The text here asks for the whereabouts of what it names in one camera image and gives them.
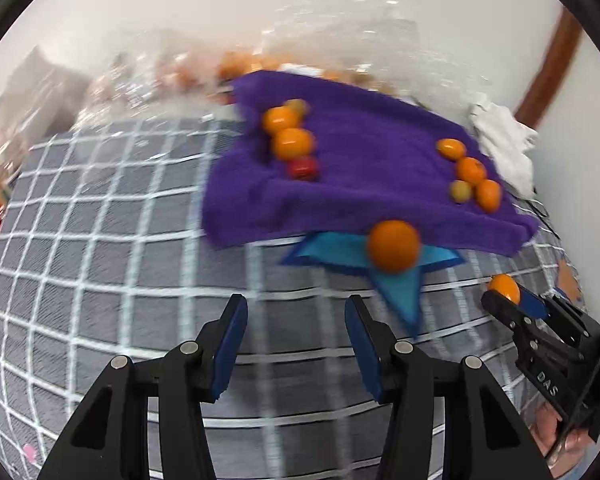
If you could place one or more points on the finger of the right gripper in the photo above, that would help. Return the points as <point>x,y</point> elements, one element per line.
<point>533,306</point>
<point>505,311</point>

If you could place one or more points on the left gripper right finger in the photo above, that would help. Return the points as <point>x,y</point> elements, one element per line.
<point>485,437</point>

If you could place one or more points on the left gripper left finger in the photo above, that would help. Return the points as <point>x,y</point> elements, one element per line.
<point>107,436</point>

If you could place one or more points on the small orange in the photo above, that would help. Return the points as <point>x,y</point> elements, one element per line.
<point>292,143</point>
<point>280,118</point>
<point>506,286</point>

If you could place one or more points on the large back orange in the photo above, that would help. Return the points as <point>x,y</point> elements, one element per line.
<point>393,246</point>

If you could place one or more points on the orange with dark spot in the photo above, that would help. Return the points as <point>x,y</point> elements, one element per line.
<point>470,170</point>

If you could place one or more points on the yellow oval kumquat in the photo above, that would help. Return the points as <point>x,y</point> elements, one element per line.
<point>451,149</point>

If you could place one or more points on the red cherry tomato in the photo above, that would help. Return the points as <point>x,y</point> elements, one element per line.
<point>303,168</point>

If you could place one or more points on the greenish yellow small fruit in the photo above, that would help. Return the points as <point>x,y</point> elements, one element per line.
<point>300,107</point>

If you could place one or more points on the white crumpled cloth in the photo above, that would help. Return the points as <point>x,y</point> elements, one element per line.
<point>506,141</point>

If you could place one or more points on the grey checked tablecloth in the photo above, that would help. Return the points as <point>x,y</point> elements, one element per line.
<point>101,253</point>

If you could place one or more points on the purple towel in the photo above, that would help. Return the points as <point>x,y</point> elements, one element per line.
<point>377,160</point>

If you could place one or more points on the large clear plastic bag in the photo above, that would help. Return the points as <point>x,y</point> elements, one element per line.
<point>370,44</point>

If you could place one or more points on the white plastic bag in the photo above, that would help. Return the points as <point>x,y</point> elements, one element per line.
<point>40,98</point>

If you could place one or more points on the small clear plastic bag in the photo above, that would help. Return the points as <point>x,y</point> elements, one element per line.
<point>157,72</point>

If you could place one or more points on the brown wooden door frame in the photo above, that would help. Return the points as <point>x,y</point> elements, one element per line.
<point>553,70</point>

